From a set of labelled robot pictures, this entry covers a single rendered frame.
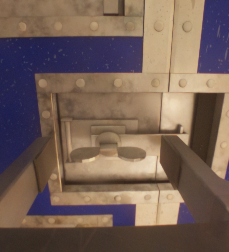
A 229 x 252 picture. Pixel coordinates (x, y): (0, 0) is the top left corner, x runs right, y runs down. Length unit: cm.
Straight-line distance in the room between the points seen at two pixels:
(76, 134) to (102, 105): 4
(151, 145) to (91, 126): 6
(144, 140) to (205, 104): 6
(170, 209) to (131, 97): 12
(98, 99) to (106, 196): 9
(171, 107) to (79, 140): 9
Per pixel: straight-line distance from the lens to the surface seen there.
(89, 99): 17
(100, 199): 19
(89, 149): 16
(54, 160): 16
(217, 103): 19
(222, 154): 20
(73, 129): 18
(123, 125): 17
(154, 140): 18
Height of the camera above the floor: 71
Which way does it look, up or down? 17 degrees up
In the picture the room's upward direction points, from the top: 180 degrees clockwise
